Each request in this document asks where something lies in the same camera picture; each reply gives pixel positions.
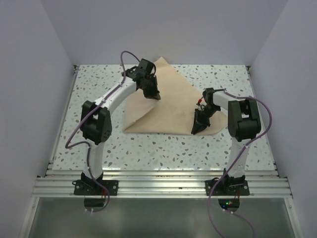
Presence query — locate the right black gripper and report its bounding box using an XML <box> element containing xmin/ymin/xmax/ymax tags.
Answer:
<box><xmin>192</xmin><ymin>105</ymin><xmax>220</xmax><ymax>135</ymax></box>

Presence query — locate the beige cloth mat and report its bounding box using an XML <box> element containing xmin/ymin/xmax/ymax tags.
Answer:
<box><xmin>122</xmin><ymin>56</ymin><xmax>228</xmax><ymax>136</ymax></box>

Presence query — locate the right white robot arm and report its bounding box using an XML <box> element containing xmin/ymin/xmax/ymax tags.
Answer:
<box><xmin>191</xmin><ymin>88</ymin><xmax>262</xmax><ymax>195</ymax></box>

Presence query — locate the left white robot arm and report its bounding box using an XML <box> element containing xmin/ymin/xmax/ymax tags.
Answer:
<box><xmin>80</xmin><ymin>59</ymin><xmax>160</xmax><ymax>195</ymax></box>

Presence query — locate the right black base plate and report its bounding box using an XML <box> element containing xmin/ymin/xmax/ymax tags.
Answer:
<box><xmin>212</xmin><ymin>176</ymin><xmax>250</xmax><ymax>196</ymax></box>

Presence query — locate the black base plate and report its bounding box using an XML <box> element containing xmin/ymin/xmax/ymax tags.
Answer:
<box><xmin>212</xmin><ymin>176</ymin><xmax>250</xmax><ymax>196</ymax></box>
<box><xmin>72</xmin><ymin>173</ymin><xmax>119</xmax><ymax>196</ymax></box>

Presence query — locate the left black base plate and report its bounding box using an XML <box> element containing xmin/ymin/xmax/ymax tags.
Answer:
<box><xmin>72</xmin><ymin>173</ymin><xmax>119</xmax><ymax>196</ymax></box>

